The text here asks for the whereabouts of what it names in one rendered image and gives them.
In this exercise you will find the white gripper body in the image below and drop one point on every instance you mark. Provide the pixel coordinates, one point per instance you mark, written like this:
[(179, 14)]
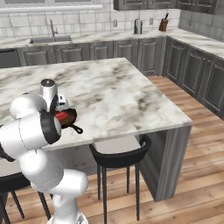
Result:
[(63, 102)]

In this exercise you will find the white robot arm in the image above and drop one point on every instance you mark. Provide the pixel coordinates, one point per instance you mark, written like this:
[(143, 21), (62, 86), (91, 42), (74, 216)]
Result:
[(29, 137)]

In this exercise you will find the red steak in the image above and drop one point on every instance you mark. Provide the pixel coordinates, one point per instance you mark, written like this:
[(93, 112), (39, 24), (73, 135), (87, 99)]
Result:
[(61, 116)]

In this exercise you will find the black frying pan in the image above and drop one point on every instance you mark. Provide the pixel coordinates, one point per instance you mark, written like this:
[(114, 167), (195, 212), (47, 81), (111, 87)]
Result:
[(71, 116)]

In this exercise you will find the grey marble kitchen island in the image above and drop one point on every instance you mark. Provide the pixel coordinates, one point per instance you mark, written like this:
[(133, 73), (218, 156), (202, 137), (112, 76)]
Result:
[(116, 93)]

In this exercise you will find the steel sink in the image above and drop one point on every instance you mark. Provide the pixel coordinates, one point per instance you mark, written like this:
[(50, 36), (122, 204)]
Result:
[(51, 39)]

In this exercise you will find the grey base cupboard run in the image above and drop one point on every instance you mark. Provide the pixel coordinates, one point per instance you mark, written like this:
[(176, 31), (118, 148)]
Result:
[(102, 51), (198, 73)]

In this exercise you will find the dark dishwasher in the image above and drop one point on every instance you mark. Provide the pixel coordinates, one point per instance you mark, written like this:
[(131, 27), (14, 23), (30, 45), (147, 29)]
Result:
[(8, 58)]

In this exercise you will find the steel tap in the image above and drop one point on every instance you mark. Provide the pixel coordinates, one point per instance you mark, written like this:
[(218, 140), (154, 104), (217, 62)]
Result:
[(52, 27)]

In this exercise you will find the black bar stool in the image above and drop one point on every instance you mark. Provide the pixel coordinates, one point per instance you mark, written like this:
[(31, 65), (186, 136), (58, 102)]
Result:
[(119, 159), (13, 182)]

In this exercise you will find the dark grey jug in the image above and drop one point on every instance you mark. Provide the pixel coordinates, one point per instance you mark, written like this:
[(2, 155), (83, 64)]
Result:
[(137, 26)]

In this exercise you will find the brown knife block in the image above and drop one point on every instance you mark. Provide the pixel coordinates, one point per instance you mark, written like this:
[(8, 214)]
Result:
[(163, 24)]

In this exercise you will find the grey wall socket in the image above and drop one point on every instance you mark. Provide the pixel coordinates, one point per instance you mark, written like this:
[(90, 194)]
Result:
[(190, 22), (151, 21), (115, 23)]

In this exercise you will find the white window frame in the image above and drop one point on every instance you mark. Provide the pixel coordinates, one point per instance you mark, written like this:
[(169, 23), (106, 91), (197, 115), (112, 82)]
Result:
[(49, 8)]

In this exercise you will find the grey wall cupboard run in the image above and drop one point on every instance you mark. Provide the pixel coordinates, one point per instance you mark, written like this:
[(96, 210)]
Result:
[(163, 4)]

